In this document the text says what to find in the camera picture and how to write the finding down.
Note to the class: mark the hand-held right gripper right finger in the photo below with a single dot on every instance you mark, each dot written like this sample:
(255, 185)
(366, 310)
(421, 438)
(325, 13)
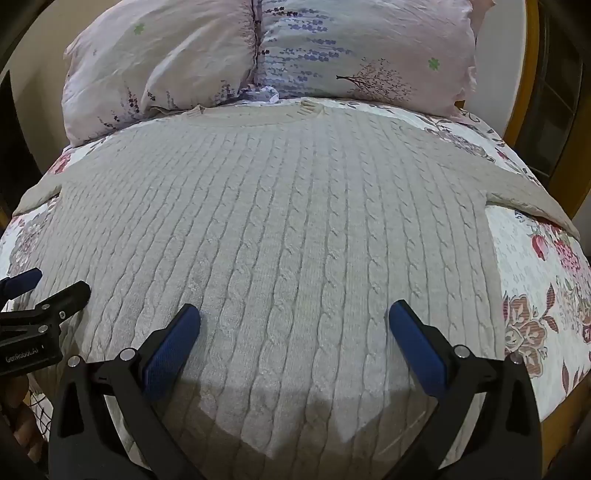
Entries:
(416, 351)

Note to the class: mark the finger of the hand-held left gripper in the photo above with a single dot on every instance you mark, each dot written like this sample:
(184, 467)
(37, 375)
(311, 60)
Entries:
(64, 301)
(27, 278)

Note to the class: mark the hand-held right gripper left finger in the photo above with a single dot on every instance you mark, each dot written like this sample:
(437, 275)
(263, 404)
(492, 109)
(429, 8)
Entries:
(170, 351)

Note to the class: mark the person's left hand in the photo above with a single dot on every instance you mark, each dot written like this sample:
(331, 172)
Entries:
(21, 431)

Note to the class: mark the white floral bed sheet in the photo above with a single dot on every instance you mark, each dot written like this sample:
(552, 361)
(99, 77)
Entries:
(540, 295)

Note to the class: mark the pink floral pillow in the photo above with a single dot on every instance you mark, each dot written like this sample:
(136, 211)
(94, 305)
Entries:
(152, 69)

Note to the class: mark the dark glass-door cabinet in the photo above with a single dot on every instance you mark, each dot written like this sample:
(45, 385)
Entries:
(561, 97)

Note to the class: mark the lavender print floral pillow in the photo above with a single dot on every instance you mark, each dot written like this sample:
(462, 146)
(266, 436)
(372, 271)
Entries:
(360, 50)

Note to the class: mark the wooden bed frame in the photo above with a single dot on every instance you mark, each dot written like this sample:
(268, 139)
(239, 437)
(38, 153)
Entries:
(524, 78)

